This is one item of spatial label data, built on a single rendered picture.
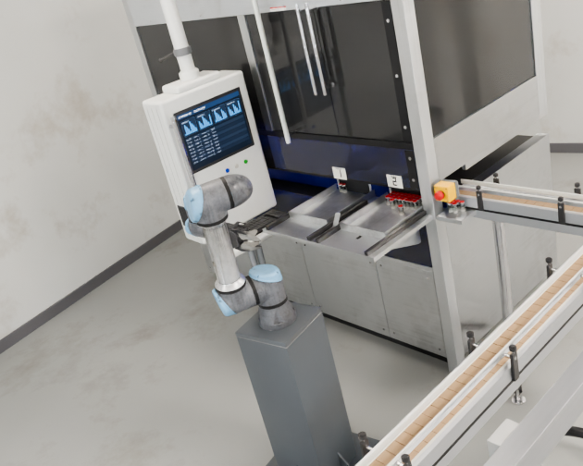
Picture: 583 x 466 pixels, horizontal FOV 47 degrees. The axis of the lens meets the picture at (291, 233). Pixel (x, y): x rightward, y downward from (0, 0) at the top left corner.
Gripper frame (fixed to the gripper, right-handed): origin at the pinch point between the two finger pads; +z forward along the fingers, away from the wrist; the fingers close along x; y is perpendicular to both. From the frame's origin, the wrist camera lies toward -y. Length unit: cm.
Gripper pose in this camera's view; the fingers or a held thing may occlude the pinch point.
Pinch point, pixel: (256, 244)
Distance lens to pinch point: 253.5
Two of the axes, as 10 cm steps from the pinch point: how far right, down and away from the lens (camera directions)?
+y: 5.3, -4.8, 7.0
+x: 1.2, 8.6, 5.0
